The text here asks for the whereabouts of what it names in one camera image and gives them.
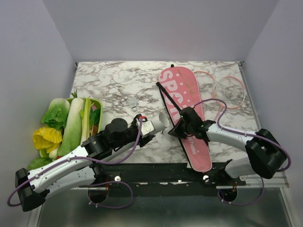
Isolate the green vegetable basket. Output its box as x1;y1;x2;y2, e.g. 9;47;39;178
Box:
33;97;103;160

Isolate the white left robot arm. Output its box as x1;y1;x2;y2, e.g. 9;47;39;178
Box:
13;114;169;212

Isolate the green leaf at front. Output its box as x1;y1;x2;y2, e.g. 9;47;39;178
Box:
27;157;53;170

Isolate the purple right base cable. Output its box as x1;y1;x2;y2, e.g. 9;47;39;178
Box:
217;177;266;206

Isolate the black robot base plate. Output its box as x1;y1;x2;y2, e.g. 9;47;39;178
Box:
92;162;246;197

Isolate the white napa cabbage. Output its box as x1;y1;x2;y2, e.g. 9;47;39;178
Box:
57;98;84;157

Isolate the dark green leaf vegetable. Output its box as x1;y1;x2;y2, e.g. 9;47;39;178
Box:
89;108;101;128

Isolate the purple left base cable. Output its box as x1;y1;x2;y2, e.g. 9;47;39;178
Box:
88;180;134;210

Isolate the celery stalk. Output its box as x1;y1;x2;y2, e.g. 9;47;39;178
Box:
80;98;92;144

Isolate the yellow lettuce head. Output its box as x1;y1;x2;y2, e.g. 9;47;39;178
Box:
33;126;62;154

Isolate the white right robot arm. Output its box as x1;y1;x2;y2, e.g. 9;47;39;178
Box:
169;107;290;185

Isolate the white feather shuttlecock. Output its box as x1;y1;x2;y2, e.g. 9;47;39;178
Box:
128;97;137;112

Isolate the white shuttlecock tube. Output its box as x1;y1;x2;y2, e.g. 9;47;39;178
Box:
104;113;170;161

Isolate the green lettuce head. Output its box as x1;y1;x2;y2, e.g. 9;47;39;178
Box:
41;98;70;130

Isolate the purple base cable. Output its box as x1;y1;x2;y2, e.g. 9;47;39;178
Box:
88;180;134;210
217;177;266;206

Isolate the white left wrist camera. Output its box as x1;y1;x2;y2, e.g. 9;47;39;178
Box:
141;121;154;137

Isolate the pink racket bag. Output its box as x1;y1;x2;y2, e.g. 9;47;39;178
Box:
158;66;212;173

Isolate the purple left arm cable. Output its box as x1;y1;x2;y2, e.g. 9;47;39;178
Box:
6;117;146;207

